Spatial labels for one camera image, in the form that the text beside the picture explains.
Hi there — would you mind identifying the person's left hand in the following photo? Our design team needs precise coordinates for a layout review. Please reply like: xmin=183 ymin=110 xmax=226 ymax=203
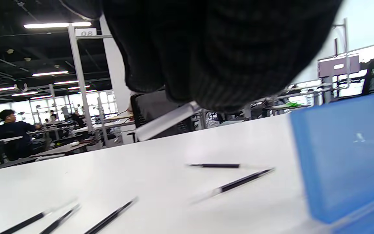
xmin=59 ymin=0 xmax=343 ymax=112

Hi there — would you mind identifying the single black pen refill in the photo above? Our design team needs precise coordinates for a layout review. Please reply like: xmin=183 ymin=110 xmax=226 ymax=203
xmin=135 ymin=101 xmax=202 ymax=142

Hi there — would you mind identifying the group of black pen refills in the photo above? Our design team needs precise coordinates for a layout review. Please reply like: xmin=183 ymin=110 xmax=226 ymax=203
xmin=0 ymin=162 xmax=276 ymax=234

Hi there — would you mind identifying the blue stationery box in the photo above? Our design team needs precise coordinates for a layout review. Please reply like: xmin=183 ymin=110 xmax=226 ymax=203
xmin=290 ymin=86 xmax=374 ymax=234

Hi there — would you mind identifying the white background desk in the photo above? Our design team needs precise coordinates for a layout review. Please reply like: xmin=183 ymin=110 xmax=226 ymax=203
xmin=73 ymin=114 xmax=136 ymax=134

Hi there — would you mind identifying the grey panel on frame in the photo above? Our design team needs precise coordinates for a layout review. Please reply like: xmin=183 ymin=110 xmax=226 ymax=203
xmin=317 ymin=55 xmax=361 ymax=78

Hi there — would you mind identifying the aluminium frame post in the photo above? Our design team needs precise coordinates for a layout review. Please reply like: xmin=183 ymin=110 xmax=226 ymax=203
xmin=68 ymin=24 xmax=94 ymax=133

